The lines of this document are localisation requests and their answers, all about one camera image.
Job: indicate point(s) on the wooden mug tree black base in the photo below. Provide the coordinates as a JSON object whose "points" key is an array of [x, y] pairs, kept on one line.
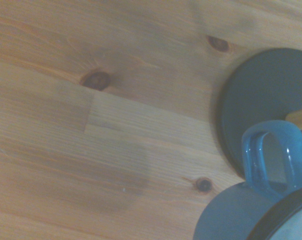
{"points": [[266, 87]]}

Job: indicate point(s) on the blue enamel mug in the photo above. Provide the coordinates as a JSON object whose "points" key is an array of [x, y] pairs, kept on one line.
{"points": [[228, 215]]}

